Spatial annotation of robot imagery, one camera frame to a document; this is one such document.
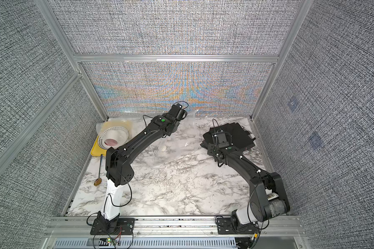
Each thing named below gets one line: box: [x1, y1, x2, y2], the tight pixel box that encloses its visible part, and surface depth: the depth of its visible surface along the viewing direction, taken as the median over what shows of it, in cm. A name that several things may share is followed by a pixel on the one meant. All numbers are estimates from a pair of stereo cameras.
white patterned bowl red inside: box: [97, 126, 130, 150], surface depth 106 cm
